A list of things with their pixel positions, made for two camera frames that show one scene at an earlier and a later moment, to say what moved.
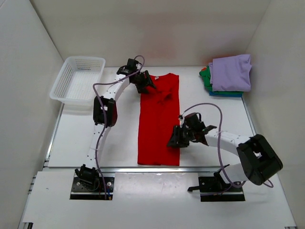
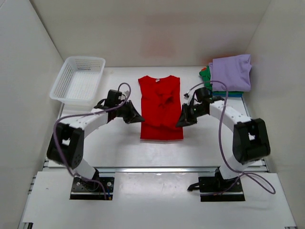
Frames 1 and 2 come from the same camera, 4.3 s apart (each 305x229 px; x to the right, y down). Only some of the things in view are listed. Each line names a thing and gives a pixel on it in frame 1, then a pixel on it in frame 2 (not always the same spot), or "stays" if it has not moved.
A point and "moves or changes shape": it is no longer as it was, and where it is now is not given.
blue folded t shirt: x=225 y=94 stays
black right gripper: x=176 y=141 -> x=186 y=119
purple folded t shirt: x=230 y=73 stays
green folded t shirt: x=206 y=74 stays
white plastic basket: x=76 y=82 stays
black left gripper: x=146 y=82 -> x=134 y=115
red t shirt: x=159 y=114 moves or changes shape
